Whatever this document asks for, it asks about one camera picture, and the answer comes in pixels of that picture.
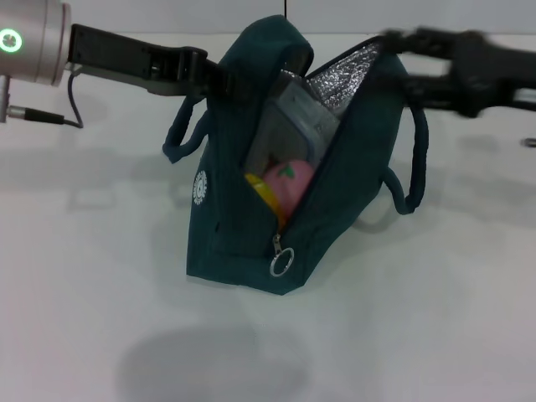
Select yellow banana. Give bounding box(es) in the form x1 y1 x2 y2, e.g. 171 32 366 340
245 173 288 224

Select clear plastic lunch box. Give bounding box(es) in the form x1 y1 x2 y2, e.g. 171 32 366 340
245 70 341 177

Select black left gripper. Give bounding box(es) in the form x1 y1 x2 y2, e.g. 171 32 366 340
66 23 252 101

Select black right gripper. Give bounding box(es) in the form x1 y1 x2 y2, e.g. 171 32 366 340
379 27 536 118

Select pink peach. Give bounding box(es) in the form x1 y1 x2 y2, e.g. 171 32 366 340
261 159 316 219

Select dark teal insulated lunch bag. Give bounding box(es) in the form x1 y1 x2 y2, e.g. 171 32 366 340
162 14 430 297

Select left arm grey cable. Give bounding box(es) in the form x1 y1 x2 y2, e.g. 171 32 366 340
0 71 85 129

